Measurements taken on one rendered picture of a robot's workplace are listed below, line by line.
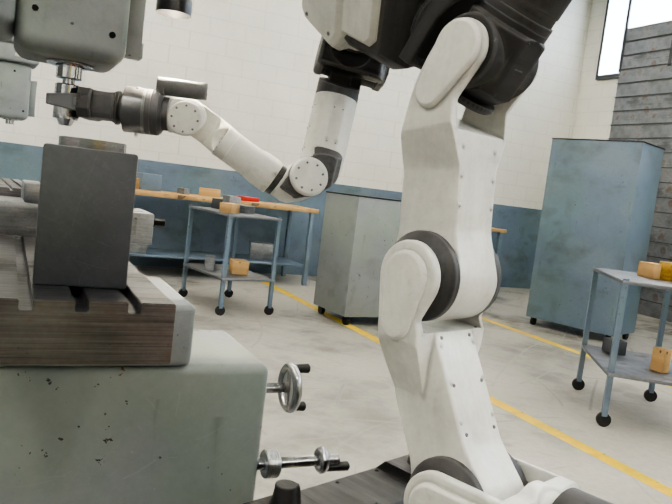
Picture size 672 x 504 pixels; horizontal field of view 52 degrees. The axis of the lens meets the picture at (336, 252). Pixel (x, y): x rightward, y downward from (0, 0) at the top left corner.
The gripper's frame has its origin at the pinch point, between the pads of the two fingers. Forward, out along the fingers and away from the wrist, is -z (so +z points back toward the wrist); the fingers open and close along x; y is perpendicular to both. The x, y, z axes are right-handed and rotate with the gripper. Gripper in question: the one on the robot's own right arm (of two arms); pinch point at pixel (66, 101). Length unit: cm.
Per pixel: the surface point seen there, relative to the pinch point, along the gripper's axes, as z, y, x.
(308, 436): 73, 124, -162
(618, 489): 205, 126, -128
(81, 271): 15, 26, 44
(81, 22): 4.0, -13.5, 9.2
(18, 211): -9.7, 22.6, -6.9
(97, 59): 6.7, -7.7, 6.9
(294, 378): 51, 55, -13
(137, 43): 11.9, -13.0, -1.9
